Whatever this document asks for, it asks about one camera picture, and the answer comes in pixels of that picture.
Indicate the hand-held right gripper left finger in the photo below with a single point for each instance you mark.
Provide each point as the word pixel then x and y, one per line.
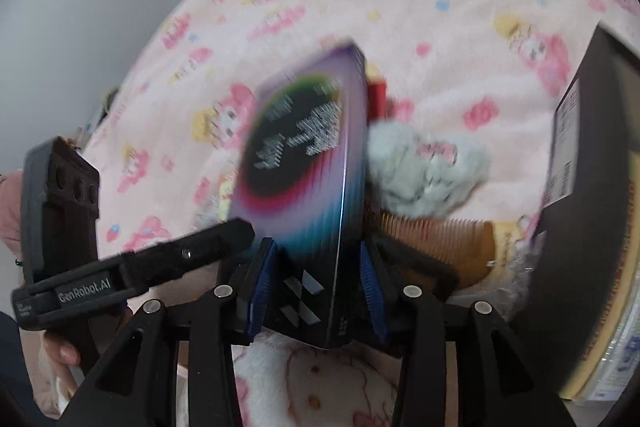
pixel 261 287

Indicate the person's left hand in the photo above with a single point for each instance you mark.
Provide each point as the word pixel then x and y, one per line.
pixel 62 353

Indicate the black storage box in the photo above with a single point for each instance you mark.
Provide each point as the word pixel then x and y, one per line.
pixel 600 147

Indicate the red envelope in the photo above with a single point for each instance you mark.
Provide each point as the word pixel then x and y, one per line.
pixel 377 99

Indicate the purple iridescent box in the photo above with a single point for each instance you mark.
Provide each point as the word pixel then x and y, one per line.
pixel 300 147

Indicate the pink fluffy cloth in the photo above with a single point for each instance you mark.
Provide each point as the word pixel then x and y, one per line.
pixel 10 212

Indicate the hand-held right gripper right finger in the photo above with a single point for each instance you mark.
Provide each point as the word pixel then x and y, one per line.
pixel 372 292

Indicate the wooden comb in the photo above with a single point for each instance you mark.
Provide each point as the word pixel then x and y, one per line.
pixel 450 237

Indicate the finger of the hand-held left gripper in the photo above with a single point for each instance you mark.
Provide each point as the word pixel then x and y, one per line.
pixel 200 247

